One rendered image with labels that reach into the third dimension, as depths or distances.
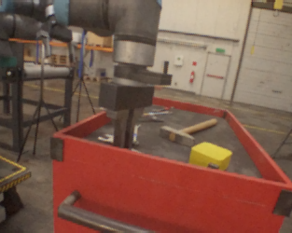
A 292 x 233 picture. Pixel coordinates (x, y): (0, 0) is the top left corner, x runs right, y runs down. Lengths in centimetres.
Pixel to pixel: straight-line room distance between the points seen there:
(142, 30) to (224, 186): 32
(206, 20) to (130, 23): 1055
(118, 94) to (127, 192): 19
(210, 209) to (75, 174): 27
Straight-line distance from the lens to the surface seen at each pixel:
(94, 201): 46
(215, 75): 1064
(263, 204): 42
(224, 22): 1100
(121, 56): 41
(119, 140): 46
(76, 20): 46
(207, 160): 44
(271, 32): 1135
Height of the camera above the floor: 110
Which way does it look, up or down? 14 degrees down
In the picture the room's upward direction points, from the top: 9 degrees clockwise
